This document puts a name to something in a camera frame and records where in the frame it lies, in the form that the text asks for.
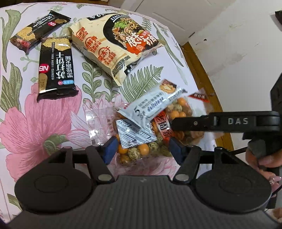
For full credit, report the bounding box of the clear mixed nuts bag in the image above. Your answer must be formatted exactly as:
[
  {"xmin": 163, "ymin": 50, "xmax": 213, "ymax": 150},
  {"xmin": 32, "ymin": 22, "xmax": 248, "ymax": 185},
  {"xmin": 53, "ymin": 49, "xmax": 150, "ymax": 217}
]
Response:
[{"xmin": 84, "ymin": 89, "xmax": 223, "ymax": 166}]

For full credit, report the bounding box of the black cracker packet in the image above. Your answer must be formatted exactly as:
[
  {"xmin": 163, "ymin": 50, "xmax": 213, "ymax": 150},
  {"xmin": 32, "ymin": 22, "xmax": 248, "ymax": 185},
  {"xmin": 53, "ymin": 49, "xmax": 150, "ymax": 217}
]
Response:
[
  {"xmin": 10, "ymin": 11, "xmax": 71, "ymax": 54},
  {"xmin": 37, "ymin": 37, "xmax": 78, "ymax": 101}
]

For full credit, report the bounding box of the right hand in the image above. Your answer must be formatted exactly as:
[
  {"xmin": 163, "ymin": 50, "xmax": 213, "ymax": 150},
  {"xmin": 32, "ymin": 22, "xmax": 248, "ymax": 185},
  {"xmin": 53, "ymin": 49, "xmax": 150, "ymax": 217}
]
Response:
[{"xmin": 245, "ymin": 147, "xmax": 281, "ymax": 198}]

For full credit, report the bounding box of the floral bed sheet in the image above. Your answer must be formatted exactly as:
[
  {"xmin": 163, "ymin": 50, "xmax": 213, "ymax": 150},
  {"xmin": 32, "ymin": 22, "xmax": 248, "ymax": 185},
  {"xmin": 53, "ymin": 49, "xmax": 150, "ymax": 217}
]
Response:
[{"xmin": 0, "ymin": 2, "xmax": 223, "ymax": 224}]

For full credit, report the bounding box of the white door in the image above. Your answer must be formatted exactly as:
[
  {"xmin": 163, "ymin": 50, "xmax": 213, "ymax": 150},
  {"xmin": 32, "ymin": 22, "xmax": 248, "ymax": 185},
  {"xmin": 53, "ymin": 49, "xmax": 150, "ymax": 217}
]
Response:
[{"xmin": 109, "ymin": 0, "xmax": 234, "ymax": 45}]

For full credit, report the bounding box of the beige instant noodle bag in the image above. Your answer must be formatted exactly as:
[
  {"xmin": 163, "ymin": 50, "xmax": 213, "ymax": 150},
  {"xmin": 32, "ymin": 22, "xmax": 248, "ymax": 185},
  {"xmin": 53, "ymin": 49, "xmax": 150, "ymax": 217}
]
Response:
[{"xmin": 68, "ymin": 13, "xmax": 163, "ymax": 86}]

